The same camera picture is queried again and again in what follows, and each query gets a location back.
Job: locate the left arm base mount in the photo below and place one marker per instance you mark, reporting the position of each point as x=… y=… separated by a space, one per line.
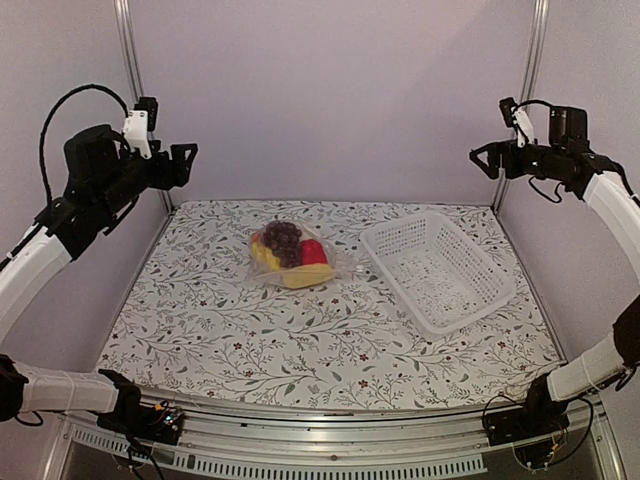
x=160 y=423

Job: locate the right aluminium frame post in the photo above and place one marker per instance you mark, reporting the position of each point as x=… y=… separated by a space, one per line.
x=531 y=72

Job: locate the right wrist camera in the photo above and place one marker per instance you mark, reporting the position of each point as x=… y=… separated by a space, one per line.
x=516 y=118

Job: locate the red toy bell pepper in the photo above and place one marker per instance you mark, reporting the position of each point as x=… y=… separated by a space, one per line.
x=312 y=252

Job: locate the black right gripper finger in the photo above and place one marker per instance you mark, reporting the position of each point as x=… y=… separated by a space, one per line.
x=490 y=149
x=488 y=162

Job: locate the floral patterned table mat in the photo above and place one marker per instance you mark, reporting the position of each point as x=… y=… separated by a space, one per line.
x=194 y=323

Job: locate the clear zip top bag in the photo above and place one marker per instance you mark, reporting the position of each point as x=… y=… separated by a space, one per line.
x=344 y=265

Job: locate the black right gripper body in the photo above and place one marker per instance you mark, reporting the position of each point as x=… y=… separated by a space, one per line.
x=518 y=168

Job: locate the white plastic basket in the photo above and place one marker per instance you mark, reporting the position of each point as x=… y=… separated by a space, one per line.
x=437 y=273

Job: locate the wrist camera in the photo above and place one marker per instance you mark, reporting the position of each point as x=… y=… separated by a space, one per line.
x=516 y=118
x=139 y=124

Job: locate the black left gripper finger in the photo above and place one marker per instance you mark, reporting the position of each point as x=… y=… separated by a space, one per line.
x=180 y=174
x=184 y=154

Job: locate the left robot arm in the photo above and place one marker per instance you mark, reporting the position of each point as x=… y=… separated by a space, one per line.
x=107 y=174

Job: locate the aluminium front rail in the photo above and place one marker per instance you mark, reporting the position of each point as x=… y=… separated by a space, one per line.
x=235 y=440

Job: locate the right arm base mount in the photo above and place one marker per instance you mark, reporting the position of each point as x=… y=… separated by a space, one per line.
x=538 y=415

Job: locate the purple toy grapes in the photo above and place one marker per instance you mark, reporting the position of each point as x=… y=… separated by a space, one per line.
x=284 y=238

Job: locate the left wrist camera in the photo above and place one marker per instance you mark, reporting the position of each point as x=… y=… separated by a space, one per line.
x=139 y=124

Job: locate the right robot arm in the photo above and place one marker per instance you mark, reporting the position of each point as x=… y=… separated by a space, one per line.
x=602 y=185

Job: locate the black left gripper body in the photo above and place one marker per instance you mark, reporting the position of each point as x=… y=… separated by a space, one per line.
x=158 y=178

